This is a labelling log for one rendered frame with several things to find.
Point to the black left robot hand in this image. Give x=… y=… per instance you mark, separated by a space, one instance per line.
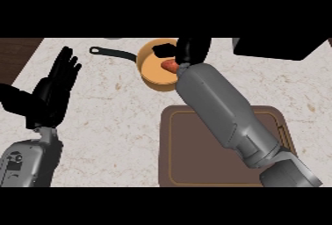
x=49 y=96

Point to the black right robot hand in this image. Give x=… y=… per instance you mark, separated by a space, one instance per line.
x=191 y=50

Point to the orange sweet potato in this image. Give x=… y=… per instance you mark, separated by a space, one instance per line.
x=170 y=66

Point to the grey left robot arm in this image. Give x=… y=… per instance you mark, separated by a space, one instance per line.
x=27 y=164

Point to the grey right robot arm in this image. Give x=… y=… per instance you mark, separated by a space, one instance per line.
x=228 y=117

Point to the brown tray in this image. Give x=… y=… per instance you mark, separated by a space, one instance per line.
x=203 y=158

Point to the dark brown wooden panel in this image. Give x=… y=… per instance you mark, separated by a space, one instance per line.
x=15 y=55

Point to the black appliance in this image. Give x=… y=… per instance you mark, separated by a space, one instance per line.
x=276 y=47

